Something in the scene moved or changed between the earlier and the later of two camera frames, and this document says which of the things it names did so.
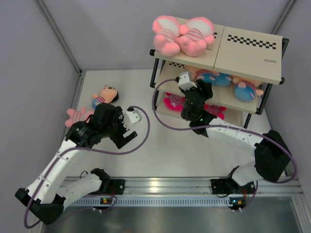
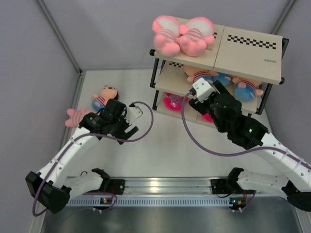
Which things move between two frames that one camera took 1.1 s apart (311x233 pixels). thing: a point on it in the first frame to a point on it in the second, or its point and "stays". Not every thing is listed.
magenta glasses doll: x=174 y=102 stays
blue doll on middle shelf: x=223 y=79 stays
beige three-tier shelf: x=241 y=69 stays
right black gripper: x=206 y=92 to x=201 y=107
